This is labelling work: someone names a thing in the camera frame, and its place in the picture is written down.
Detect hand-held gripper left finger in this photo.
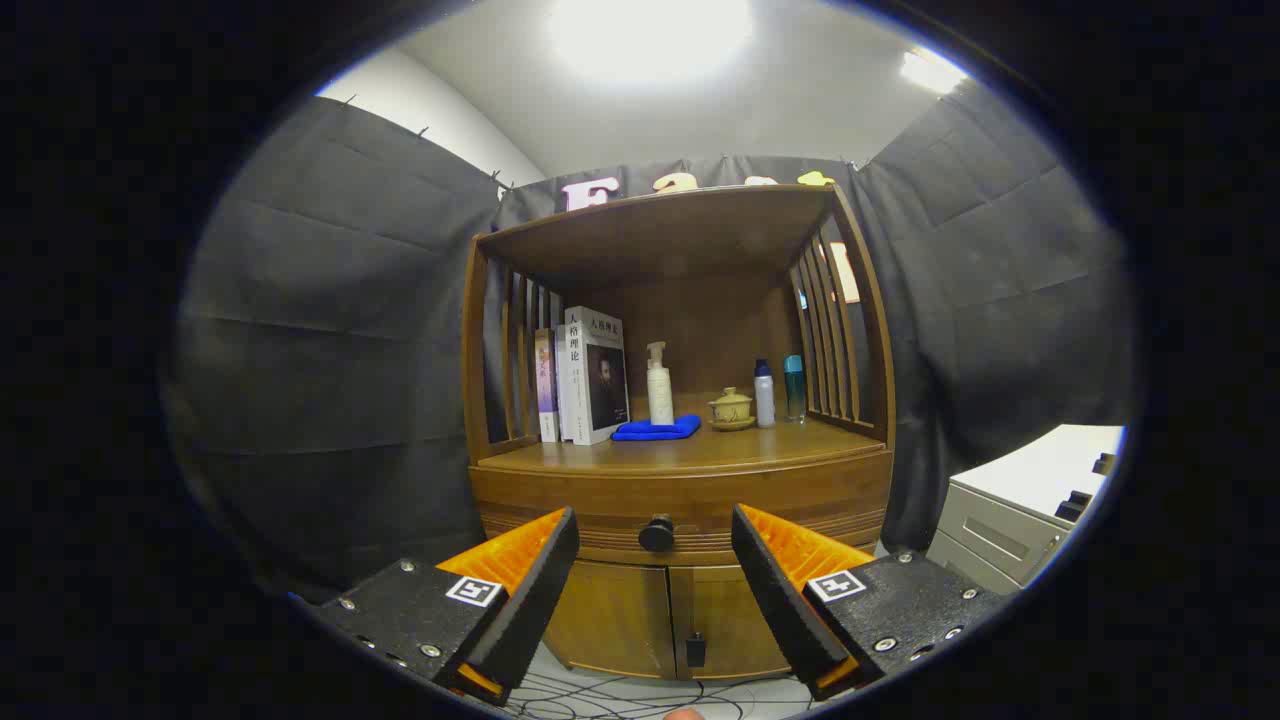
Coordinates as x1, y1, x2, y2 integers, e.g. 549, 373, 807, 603
318, 506, 581, 707

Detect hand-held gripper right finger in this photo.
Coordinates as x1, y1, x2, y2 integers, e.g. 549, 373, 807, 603
731, 503, 1006, 701

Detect wooden drawer with black knob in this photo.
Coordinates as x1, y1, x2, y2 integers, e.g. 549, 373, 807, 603
470, 450, 894, 566

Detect wooden countertop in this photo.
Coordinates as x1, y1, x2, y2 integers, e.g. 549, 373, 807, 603
478, 415, 889, 476

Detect white drawer unit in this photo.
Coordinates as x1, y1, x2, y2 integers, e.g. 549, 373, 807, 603
925, 424, 1126, 597

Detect brown wooden cabinet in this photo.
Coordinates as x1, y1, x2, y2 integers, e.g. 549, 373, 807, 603
462, 183, 897, 683

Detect thin white book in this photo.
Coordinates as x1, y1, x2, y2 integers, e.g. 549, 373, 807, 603
553, 325, 571, 441

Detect blue folded cloth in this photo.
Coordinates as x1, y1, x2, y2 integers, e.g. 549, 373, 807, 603
611, 414, 703, 442

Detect purple spine book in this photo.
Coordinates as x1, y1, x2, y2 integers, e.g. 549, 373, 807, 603
534, 328, 559, 443

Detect white portrait cover book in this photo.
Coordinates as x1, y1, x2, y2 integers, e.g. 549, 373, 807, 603
563, 306, 631, 446

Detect white pump bottle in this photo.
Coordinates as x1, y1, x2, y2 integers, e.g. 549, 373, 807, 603
646, 342, 676, 427

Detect small ceiling light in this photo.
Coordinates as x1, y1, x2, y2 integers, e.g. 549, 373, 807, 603
900, 48, 969, 96

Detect large ceiling light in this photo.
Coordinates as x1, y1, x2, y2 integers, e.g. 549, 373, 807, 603
548, 0, 753, 86

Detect black floor cables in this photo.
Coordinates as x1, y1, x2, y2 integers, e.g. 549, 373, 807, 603
505, 670, 811, 720

